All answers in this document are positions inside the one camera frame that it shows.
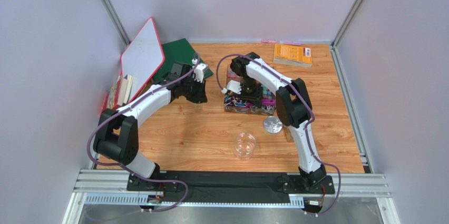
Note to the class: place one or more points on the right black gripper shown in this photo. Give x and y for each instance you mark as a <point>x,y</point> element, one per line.
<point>250,96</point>

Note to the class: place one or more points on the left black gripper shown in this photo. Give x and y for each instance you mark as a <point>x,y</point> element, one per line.
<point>201,96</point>

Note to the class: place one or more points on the clear plastic jar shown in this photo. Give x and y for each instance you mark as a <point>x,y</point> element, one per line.
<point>245,145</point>

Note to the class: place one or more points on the single clear candy box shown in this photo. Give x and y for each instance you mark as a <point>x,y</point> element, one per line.
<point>287,134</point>

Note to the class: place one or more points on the purple plastic scoop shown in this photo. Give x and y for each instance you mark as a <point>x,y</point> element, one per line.
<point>268,102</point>

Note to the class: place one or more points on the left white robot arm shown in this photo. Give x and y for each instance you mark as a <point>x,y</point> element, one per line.
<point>117,136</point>

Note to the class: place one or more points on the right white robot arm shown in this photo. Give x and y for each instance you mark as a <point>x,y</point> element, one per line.
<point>293,106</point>

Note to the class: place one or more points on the silver round jar lid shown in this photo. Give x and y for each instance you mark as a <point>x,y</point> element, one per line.
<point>272,125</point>

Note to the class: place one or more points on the green binder folder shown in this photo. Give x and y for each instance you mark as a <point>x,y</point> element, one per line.
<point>176,51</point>

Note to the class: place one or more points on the orange book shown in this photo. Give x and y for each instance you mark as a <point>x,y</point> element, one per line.
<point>292,55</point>

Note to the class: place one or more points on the red-framed whiteboard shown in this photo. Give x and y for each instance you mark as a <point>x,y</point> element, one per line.
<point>143,57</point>

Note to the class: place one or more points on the stack of books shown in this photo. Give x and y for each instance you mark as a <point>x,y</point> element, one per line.
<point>119,94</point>

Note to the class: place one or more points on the black base mat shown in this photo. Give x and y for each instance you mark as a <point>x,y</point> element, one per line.
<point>227,187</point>

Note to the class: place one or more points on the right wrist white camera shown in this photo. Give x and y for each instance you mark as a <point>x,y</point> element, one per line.
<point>232,86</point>

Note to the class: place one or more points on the wrist white camera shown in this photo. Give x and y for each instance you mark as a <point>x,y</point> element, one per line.
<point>199,70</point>
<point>232,86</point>

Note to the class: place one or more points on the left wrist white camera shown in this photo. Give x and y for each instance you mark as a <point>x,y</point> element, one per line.
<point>199,70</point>

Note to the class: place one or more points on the aluminium rail frame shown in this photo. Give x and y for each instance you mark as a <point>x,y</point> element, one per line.
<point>113,196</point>

